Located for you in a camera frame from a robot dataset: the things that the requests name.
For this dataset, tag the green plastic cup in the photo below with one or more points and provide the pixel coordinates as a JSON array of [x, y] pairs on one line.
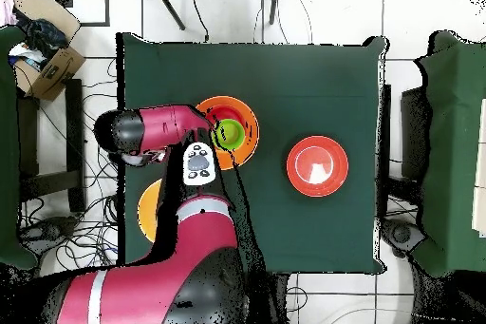
[[231, 134]]

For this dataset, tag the large orange bowl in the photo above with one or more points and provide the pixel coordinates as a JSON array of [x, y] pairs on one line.
[[250, 122], [148, 210]]

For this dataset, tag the small red bowl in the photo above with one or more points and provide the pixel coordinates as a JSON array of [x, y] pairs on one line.
[[228, 113]]

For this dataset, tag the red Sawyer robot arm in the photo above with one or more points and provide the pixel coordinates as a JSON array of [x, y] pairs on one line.
[[167, 126]]

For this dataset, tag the wide red bowl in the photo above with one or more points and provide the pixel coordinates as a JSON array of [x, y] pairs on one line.
[[317, 166]]

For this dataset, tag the dark green tablecloth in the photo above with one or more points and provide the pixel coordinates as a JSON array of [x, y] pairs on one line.
[[303, 69]]

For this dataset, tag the green covered table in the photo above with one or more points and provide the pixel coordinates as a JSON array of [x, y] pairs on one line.
[[452, 149], [7, 149]]

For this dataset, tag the dark blue bag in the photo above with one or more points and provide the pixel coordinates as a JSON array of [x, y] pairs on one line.
[[47, 37]]

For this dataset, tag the flat cardboard sheet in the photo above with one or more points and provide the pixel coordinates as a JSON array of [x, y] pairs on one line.
[[49, 10]]

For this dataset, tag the black bench frame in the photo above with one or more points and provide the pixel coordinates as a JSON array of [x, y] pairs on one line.
[[74, 130]]

